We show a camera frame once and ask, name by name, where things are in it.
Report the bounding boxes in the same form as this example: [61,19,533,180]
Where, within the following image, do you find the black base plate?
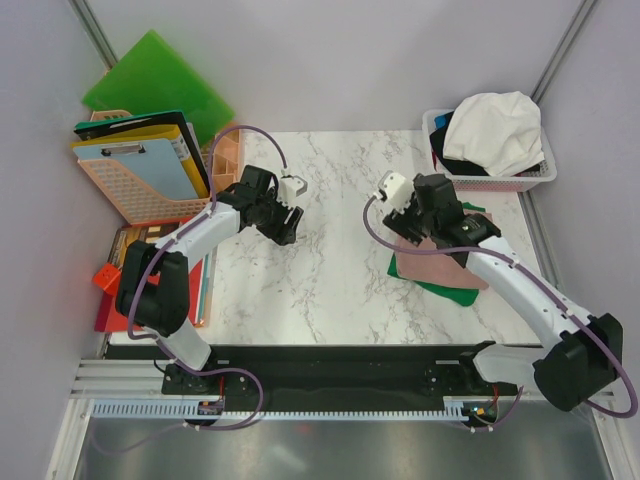
[104,341,546,414]

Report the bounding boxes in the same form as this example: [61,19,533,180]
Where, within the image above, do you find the pink t shirt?
[392,211,496,292]

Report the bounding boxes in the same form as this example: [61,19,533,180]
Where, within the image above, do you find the white laundry basket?
[422,108,557,193]

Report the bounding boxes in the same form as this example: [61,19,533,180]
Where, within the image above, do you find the white cable duct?
[91,398,496,421]

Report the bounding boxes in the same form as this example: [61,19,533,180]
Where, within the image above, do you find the green plastic folder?
[82,30,235,145]

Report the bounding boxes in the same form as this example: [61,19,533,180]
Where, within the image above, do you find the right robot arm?
[378,172,623,412]

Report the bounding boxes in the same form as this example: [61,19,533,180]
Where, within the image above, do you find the yellow folder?
[80,124,209,198]

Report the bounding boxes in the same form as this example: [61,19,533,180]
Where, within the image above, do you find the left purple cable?
[125,124,266,431]

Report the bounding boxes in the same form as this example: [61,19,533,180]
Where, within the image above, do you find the green t shirt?
[386,200,487,308]

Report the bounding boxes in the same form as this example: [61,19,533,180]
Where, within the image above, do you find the teal folder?
[195,248,217,328]

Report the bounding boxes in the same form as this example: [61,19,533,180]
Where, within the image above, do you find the blue clipboard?
[72,138,199,200]

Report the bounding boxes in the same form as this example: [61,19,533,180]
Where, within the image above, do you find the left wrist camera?
[277,175,308,208]

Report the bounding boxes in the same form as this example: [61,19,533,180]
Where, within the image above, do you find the white t shirt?
[443,91,545,177]

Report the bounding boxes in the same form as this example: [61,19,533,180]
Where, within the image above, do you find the aluminium frame rail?
[69,194,617,401]

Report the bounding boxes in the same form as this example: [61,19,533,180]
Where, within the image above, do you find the red folder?
[94,223,204,333]

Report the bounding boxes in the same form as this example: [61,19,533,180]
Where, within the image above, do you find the brown book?
[107,222,180,269]

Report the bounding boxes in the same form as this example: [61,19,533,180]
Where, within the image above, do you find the black t shirt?
[429,124,546,179]

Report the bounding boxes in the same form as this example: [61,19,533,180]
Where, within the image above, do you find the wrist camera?
[378,171,414,213]
[277,175,308,208]

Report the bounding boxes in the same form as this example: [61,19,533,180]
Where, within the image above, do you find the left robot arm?
[115,166,308,393]

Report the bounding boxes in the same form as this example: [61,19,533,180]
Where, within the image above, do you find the pink file rack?
[75,108,214,225]

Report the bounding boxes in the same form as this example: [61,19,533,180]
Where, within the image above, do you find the orange desk organizer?
[213,130,244,192]

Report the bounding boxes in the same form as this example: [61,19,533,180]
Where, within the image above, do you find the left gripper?
[256,189,303,247]

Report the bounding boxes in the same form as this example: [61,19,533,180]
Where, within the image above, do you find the black folder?
[75,110,210,194]

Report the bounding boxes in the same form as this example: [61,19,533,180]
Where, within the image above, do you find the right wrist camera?
[378,171,414,213]

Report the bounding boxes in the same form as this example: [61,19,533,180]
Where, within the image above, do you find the red cube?
[92,263,121,297]

